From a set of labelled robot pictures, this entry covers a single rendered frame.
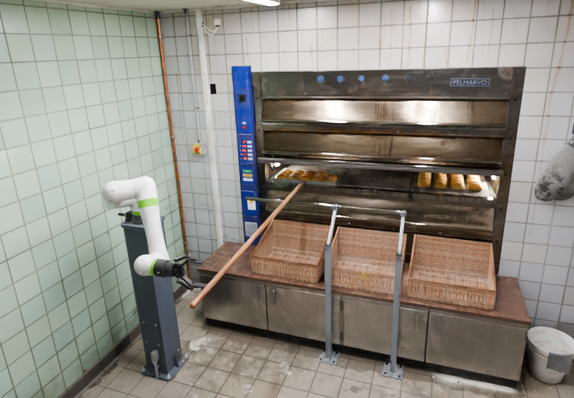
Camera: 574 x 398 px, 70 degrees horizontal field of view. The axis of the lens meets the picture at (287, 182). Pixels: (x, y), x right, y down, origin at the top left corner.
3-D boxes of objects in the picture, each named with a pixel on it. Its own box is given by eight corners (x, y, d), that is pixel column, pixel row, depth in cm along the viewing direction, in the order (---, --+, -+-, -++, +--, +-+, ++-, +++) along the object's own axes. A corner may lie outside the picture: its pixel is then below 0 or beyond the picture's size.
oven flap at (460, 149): (264, 153, 347) (266, 129, 347) (500, 165, 288) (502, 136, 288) (261, 152, 342) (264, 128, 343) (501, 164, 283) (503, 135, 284)
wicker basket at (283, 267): (273, 246, 371) (272, 218, 363) (334, 254, 352) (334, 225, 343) (250, 272, 328) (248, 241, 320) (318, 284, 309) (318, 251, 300)
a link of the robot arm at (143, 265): (128, 276, 215) (130, 254, 215) (143, 272, 227) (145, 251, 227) (150, 279, 211) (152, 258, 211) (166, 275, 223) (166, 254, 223)
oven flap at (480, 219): (267, 210, 363) (269, 187, 363) (492, 233, 304) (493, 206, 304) (265, 210, 358) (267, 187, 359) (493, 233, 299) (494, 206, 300)
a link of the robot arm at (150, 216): (134, 210, 230) (150, 205, 227) (147, 209, 241) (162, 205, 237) (146, 274, 226) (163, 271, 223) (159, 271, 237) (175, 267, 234)
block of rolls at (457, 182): (420, 167, 382) (420, 161, 380) (477, 170, 366) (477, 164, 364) (417, 187, 327) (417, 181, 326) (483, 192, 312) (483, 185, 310)
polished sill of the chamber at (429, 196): (268, 184, 362) (267, 180, 361) (495, 201, 303) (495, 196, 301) (266, 186, 357) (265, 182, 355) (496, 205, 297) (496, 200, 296)
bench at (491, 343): (231, 293, 405) (227, 239, 388) (506, 342, 326) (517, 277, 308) (202, 328, 355) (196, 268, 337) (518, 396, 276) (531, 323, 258)
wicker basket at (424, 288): (411, 264, 332) (413, 232, 323) (489, 275, 312) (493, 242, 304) (405, 297, 289) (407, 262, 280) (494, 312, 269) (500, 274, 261)
